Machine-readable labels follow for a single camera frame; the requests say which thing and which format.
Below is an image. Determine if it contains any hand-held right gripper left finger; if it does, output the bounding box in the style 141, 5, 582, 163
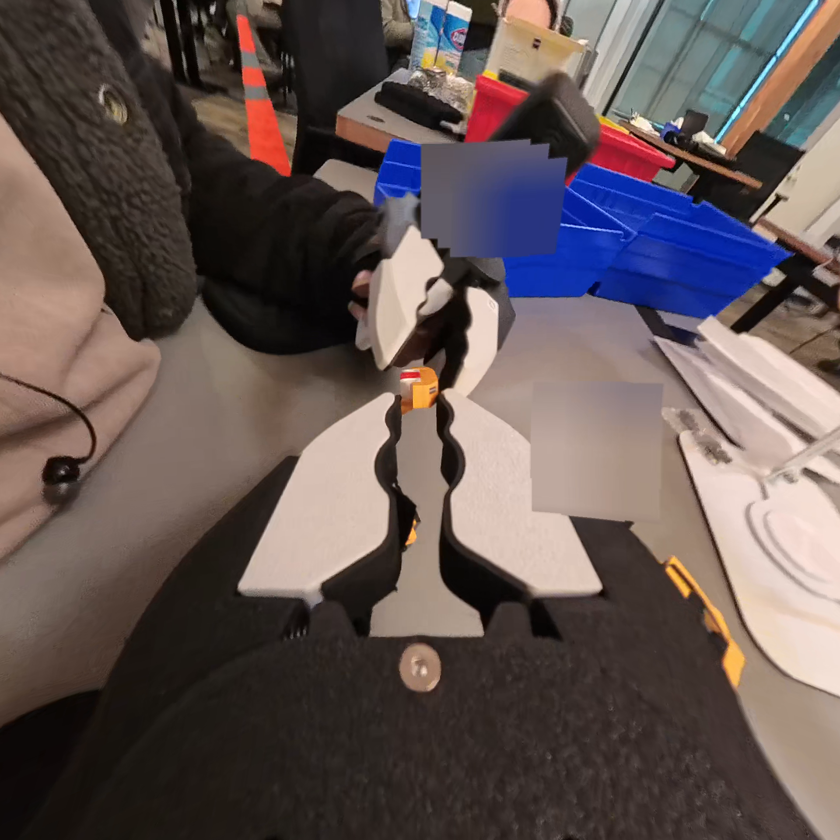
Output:
236, 392, 406, 605

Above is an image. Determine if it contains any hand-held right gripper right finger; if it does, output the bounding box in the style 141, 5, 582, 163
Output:
435, 390, 605, 601

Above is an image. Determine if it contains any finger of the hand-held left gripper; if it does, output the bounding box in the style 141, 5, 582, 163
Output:
430, 289, 503, 396
354, 225, 454, 373

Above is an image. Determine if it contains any orange curved lego subassembly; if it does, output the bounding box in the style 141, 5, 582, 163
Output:
398, 367, 439, 416

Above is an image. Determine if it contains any person's left forearm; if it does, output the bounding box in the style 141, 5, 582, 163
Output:
128, 59, 385, 309

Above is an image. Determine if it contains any yellow lego car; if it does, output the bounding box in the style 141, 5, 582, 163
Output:
663, 556, 747, 689

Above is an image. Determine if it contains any red plastic bin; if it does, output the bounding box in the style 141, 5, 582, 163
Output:
465, 75, 677, 185

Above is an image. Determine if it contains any crumpled foil wrap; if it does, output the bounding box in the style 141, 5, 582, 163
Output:
407, 69, 476, 106

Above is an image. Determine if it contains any white wipes canister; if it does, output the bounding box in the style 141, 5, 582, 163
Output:
443, 0, 473, 80
410, 0, 447, 73

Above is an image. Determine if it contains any black pouch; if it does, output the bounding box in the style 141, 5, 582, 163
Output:
374, 82, 463, 129

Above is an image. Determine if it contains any dark wooden table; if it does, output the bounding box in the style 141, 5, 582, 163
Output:
620, 121, 765, 191

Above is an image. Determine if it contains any row of blue plastic bins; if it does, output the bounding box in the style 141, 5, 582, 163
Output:
373, 136, 791, 320

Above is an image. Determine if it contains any black office chair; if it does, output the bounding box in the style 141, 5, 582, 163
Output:
282, 0, 391, 173

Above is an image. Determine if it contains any clear bag of small parts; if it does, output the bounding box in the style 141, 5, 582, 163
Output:
663, 407, 732, 467

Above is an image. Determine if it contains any orange traffic cone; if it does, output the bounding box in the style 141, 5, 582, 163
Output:
235, 13, 293, 177

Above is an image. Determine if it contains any beige hooded sweatshirt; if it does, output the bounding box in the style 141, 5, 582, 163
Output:
0, 112, 161, 565

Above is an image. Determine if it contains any dark fleece jacket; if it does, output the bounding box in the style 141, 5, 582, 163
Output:
0, 0, 198, 342

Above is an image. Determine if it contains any black wired earphone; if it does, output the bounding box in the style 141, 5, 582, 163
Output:
0, 373, 98, 505

